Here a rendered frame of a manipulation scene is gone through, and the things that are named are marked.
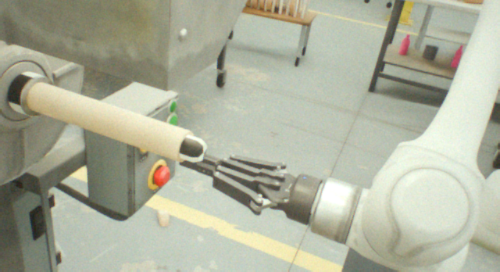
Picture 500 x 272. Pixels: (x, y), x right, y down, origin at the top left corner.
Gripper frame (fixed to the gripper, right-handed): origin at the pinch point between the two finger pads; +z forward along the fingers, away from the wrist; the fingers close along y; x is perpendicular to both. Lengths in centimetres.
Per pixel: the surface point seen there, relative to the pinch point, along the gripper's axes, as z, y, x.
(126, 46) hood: -14, -38, 33
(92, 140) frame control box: 19.1, -3.4, -0.7
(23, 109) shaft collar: 9.3, -24.7, 16.9
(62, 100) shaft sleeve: 5.0, -23.6, 18.8
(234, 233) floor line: 24, 99, -106
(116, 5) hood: -13, -38, 34
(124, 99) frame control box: 17.7, 3.7, 4.9
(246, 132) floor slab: 58, 197, -105
